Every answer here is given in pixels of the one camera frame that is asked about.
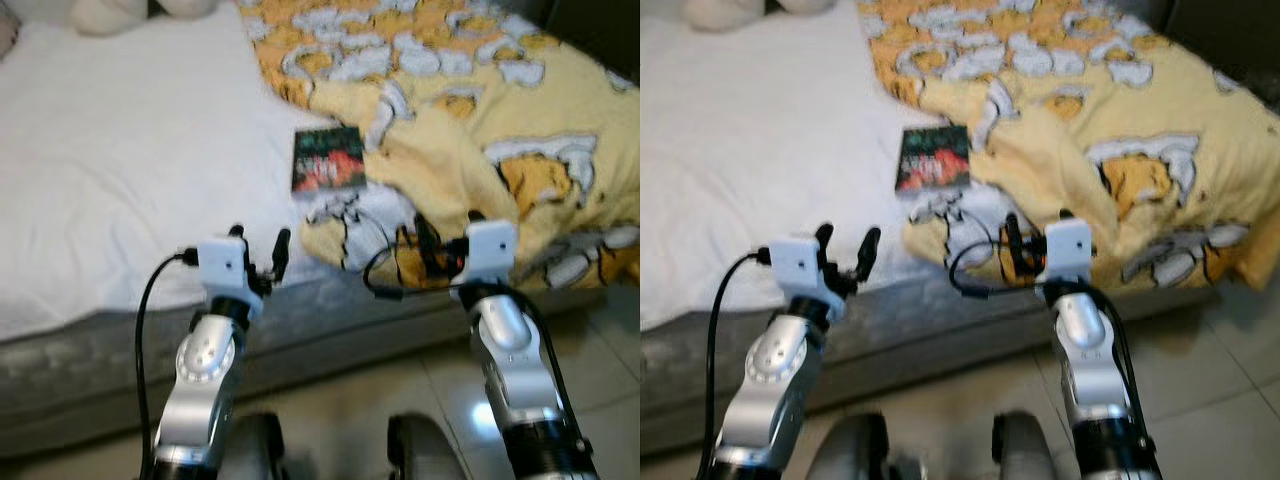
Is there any dark red cover book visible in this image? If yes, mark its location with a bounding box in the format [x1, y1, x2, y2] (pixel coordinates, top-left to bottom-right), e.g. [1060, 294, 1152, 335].
[291, 126, 368, 195]
[895, 124, 973, 193]

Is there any white bed sheet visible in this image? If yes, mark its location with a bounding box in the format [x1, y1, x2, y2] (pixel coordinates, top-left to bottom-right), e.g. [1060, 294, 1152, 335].
[640, 0, 936, 331]
[0, 0, 331, 341]

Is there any yellow cartoon print blanket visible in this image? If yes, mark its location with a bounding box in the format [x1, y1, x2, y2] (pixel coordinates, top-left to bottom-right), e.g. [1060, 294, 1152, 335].
[855, 0, 1280, 293]
[238, 0, 641, 293]

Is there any grey robot left leg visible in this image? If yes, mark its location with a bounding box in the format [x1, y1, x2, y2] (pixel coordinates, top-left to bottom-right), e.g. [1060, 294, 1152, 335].
[225, 412, 291, 480]
[805, 412, 896, 480]

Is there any grey robot leg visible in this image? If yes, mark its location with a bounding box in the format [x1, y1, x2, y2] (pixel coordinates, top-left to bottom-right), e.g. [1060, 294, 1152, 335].
[225, 412, 291, 480]
[805, 412, 896, 480]
[388, 412, 476, 480]
[992, 410, 1061, 480]

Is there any grey quilted mattress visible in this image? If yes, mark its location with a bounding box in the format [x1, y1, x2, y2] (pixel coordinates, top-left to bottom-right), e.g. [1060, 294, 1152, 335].
[640, 285, 1216, 451]
[0, 265, 601, 456]

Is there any grey robot right leg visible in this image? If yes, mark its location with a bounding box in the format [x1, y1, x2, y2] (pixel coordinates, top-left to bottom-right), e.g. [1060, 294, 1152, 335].
[992, 410, 1061, 480]
[388, 412, 476, 480]

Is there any dark wooden wardrobe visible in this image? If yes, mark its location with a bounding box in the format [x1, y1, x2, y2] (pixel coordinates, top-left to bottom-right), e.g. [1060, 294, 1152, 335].
[1165, 0, 1280, 91]
[550, 0, 641, 81]

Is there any white plush toy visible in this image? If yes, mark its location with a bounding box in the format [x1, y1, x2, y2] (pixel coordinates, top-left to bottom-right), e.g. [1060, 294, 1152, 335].
[70, 0, 216, 36]
[683, 0, 836, 31]

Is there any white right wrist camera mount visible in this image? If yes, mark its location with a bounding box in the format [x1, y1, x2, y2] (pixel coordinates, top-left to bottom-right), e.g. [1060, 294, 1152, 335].
[1042, 218, 1094, 286]
[462, 220, 519, 286]

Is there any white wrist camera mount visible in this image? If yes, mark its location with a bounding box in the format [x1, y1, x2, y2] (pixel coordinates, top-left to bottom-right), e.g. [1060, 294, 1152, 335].
[768, 236, 846, 319]
[196, 238, 263, 321]
[462, 220, 519, 286]
[1042, 218, 1094, 286]

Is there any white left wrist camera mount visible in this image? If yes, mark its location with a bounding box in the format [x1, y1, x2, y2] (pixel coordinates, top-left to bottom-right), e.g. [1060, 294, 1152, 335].
[768, 236, 846, 319]
[196, 238, 263, 321]

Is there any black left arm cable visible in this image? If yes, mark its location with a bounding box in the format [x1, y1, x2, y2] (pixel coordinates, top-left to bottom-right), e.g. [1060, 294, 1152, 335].
[705, 248, 771, 480]
[135, 250, 201, 480]

